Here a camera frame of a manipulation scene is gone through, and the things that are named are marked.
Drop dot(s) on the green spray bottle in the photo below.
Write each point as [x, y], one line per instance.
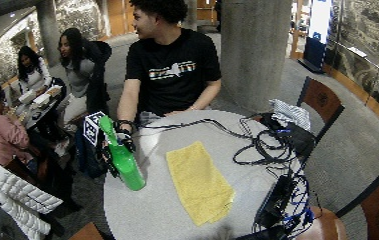
[125, 166]

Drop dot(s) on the white marker cube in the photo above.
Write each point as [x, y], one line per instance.
[92, 129]

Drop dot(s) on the yellow cloth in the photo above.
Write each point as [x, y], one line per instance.
[200, 185]

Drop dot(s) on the white food container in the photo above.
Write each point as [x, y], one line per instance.
[43, 98]
[27, 96]

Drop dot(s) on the white puffer jacket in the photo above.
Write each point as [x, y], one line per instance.
[17, 203]

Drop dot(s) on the black electronics box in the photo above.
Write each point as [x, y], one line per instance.
[277, 200]

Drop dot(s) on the white blue patterned cloth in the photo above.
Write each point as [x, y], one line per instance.
[292, 114]

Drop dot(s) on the concrete pillar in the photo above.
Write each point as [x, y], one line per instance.
[253, 53]

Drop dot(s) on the brown wooden chair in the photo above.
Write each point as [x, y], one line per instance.
[321, 101]
[377, 208]

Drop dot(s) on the round brown wooden seat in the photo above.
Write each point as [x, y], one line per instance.
[326, 223]

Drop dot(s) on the blue white banner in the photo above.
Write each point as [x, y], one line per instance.
[320, 20]

